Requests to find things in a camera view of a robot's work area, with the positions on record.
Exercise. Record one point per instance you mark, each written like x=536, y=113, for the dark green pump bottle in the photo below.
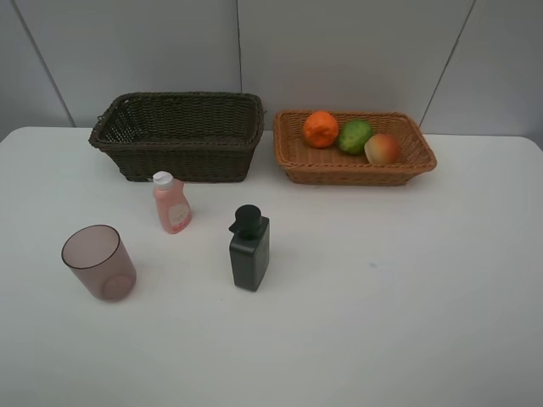
x=249, y=248

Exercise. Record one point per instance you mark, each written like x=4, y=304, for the orange mandarin fruit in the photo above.
x=321, y=129

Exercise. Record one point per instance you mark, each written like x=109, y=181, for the pink bottle white cap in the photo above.
x=172, y=205

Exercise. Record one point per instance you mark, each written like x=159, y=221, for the green lime fruit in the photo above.
x=353, y=137

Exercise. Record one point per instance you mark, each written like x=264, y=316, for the red yellow peach fruit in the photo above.
x=382, y=149

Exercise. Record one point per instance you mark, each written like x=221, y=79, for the translucent mauve plastic cup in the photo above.
x=98, y=258

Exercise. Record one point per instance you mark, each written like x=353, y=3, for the light orange wicker basket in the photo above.
x=304, y=164

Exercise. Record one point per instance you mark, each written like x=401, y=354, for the dark brown wicker basket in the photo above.
x=207, y=137

